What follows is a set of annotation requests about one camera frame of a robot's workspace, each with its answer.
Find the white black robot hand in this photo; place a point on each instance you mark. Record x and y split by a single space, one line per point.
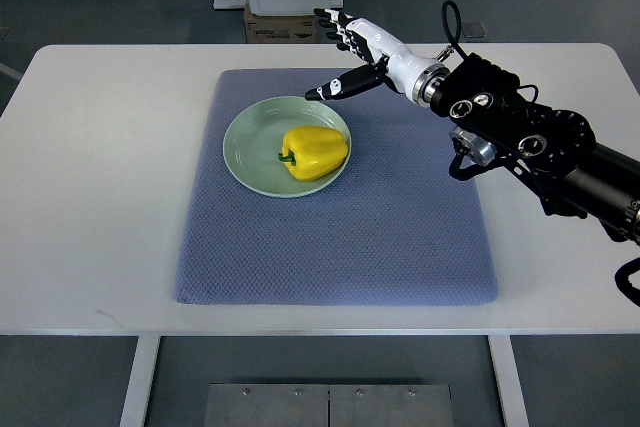
387 60

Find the yellow bell pepper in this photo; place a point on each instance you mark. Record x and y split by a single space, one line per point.
310 152

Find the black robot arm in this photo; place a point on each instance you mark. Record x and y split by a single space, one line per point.
554 153

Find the grey floor plate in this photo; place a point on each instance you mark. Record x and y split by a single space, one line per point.
473 30

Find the light green plate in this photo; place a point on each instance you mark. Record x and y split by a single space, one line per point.
254 138

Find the cardboard box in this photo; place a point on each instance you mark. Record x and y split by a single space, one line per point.
262 29

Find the right white table leg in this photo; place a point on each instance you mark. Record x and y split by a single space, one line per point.
508 382

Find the white table leg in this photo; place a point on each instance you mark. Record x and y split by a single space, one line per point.
508 382
140 381

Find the left white table leg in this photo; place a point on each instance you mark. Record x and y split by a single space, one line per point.
140 381

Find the metal base plate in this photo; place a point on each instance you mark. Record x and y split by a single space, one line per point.
328 405

